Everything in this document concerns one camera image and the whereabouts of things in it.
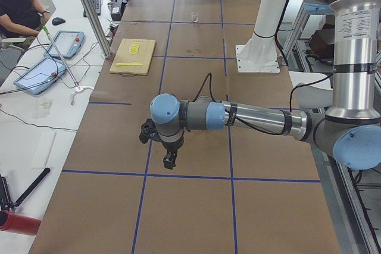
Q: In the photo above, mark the black computer mouse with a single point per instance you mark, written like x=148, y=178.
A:
x=57, y=21

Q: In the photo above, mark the metal rod green tip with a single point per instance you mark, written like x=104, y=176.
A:
x=77, y=88

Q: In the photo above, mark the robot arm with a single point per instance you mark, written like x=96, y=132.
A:
x=342, y=121

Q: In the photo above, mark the seated person black shirt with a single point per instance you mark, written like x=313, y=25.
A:
x=23, y=18

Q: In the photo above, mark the blue teach pendant near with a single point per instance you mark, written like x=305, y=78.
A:
x=41, y=76

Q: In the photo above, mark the yellow plastic knife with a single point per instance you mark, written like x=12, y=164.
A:
x=122, y=64

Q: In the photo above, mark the blue teach pendant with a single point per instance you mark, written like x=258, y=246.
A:
x=41, y=76
x=69, y=42

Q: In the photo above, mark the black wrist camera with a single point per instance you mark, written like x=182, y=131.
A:
x=148, y=132

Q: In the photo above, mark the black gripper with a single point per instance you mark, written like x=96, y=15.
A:
x=171, y=146

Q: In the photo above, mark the red cylinder bottle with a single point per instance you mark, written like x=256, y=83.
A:
x=16, y=223

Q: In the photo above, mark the bamboo cutting board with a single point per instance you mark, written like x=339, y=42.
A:
x=144, y=55

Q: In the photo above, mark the black keyboard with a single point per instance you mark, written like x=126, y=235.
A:
x=94, y=1

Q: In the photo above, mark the aluminium frame post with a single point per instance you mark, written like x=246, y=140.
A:
x=96, y=27

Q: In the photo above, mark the white chair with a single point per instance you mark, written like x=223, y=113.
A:
x=317, y=95

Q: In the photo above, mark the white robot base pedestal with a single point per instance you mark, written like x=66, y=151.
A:
x=259, y=54

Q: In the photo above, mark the blue teach pendant far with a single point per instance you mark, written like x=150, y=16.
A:
x=69, y=42

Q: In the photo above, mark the clear glass cup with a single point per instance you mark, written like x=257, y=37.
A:
x=194, y=17

